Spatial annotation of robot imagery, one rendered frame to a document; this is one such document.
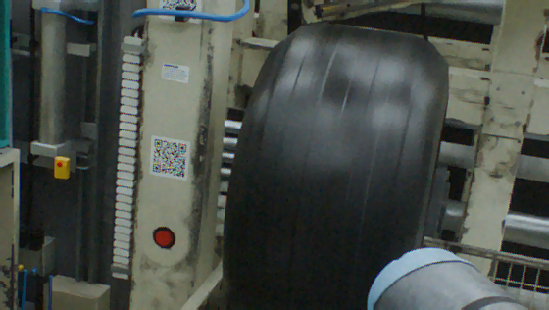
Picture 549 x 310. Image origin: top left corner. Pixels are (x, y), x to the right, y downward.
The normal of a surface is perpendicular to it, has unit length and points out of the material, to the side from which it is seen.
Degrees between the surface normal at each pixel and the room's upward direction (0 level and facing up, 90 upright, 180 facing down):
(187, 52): 90
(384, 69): 29
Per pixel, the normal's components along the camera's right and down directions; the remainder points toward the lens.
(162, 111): -0.25, 0.26
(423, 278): -0.45, -0.77
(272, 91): -0.35, -0.52
